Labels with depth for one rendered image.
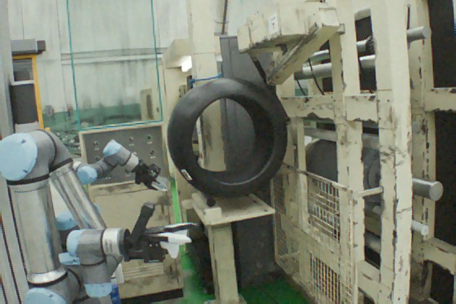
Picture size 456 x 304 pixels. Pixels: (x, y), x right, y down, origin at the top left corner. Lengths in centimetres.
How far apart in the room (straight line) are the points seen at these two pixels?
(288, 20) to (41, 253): 125
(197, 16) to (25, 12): 948
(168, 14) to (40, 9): 384
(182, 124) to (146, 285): 137
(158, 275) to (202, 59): 149
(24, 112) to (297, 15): 115
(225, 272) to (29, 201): 154
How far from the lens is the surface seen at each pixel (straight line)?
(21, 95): 138
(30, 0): 1140
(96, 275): 104
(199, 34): 207
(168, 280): 263
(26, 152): 97
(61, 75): 1086
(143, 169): 166
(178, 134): 164
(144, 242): 95
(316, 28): 153
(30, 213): 104
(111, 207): 241
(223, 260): 228
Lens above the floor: 141
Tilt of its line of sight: 6 degrees down
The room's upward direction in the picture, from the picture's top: 5 degrees counter-clockwise
